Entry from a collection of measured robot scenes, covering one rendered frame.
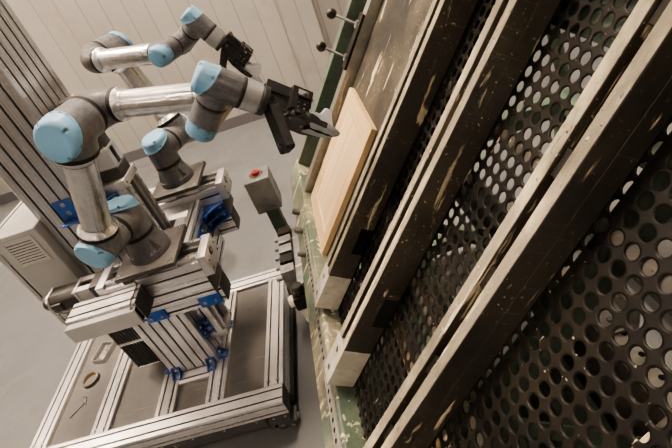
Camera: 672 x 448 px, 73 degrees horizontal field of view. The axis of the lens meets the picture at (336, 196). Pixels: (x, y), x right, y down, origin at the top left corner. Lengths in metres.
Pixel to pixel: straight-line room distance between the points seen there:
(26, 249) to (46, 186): 0.27
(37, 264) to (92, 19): 3.59
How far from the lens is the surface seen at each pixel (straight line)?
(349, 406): 1.20
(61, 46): 5.52
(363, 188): 1.15
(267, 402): 2.14
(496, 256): 0.66
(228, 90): 1.04
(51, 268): 2.07
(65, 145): 1.31
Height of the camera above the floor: 1.89
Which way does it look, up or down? 33 degrees down
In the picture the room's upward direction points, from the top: 21 degrees counter-clockwise
